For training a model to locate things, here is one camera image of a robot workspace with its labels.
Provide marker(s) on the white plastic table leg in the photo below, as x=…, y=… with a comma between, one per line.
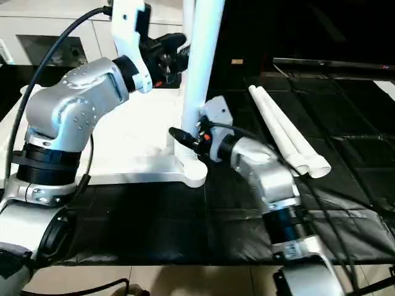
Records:
x=274, y=123
x=186, y=18
x=287, y=123
x=203, y=49

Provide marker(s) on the white plastic table top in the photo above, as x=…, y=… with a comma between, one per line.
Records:
x=136, y=135

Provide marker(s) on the small gold label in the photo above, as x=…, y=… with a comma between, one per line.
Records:
x=237, y=61

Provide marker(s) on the black work mat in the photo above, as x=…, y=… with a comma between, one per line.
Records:
x=185, y=228

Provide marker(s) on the white cabinet with glass doors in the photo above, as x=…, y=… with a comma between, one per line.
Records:
x=49, y=24

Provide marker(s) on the black flat bar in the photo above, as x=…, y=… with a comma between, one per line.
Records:
x=339, y=63

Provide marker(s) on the white board strip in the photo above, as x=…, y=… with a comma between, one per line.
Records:
x=387, y=91

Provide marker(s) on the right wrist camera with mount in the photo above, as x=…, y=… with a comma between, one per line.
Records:
x=216, y=112

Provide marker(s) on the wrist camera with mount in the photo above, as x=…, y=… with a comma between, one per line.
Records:
x=216, y=112
x=126, y=37

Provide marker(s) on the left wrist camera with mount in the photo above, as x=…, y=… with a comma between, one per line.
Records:
x=126, y=37

